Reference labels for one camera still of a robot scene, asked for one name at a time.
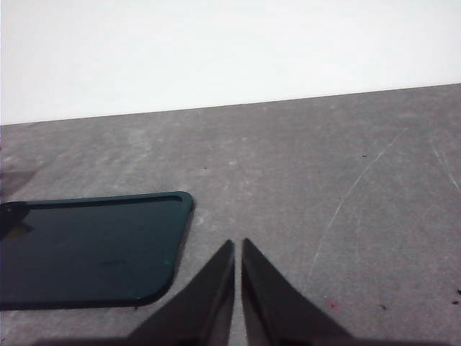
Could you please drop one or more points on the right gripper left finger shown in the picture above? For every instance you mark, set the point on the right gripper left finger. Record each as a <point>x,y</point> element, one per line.
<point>201,310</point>

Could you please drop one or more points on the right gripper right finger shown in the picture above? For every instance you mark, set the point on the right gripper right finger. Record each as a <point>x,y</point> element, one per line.
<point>273,310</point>

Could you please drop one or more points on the black rectangular tray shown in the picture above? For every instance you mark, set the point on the black rectangular tray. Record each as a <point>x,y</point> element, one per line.
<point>93,252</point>

